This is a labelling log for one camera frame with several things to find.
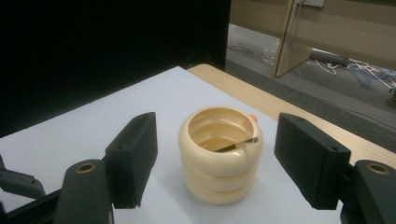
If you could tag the white wall socket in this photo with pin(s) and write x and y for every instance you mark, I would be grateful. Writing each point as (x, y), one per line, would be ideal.
(311, 2)

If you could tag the small orange object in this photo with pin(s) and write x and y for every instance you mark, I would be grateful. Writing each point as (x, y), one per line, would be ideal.
(253, 117)

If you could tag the light wooden panel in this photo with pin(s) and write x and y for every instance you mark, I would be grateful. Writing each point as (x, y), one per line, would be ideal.
(291, 40)

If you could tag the black curtain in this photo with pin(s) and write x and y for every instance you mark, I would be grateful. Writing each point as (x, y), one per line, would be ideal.
(109, 46)

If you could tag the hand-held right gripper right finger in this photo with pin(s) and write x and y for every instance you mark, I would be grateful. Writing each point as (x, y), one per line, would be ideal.
(314, 165)

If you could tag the thin dark paintbrush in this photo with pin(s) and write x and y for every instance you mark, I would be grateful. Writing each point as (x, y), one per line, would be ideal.
(238, 144)

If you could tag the white table sheet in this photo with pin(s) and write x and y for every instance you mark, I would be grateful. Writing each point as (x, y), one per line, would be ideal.
(93, 130)

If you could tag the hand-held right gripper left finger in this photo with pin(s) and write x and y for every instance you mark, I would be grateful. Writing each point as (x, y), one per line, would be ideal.
(132, 161)

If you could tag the grey tube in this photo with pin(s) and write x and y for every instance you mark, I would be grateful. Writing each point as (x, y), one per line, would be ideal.
(330, 58)

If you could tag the cream ribbed round holder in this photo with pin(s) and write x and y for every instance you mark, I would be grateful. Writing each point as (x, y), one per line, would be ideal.
(218, 177)

